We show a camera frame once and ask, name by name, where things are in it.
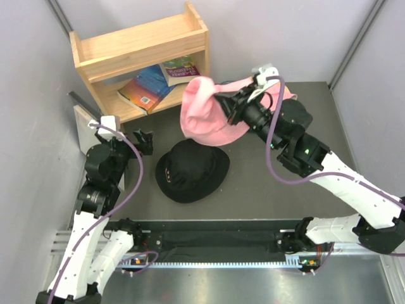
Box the grey flat board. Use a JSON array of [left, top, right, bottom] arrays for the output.
[[68, 91, 127, 193]]

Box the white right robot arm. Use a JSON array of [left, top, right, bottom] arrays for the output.
[[215, 87, 404, 255]]

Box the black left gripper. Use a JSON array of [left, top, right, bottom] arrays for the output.
[[95, 128, 153, 185]]

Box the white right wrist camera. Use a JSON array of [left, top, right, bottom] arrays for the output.
[[251, 63, 279, 88]]

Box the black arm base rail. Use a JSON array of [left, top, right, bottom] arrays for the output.
[[101, 218, 336, 263]]

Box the black bucket hat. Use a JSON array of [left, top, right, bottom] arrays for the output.
[[154, 139, 230, 204]]

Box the green purple paperback book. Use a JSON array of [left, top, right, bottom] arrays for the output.
[[159, 55, 201, 87]]

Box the pink bucket hat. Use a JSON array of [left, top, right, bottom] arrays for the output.
[[179, 75, 259, 147], [273, 82, 297, 100]]

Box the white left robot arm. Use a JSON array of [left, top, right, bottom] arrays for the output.
[[36, 129, 153, 303]]

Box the grey slotted cable duct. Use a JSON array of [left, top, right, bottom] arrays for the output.
[[116, 255, 321, 271]]

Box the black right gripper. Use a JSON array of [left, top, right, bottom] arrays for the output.
[[213, 83, 282, 152]]

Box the blue orange paperback book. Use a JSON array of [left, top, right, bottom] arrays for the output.
[[117, 65, 180, 115]]

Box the wooden bookshelf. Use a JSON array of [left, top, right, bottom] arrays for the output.
[[70, 1, 211, 123]]

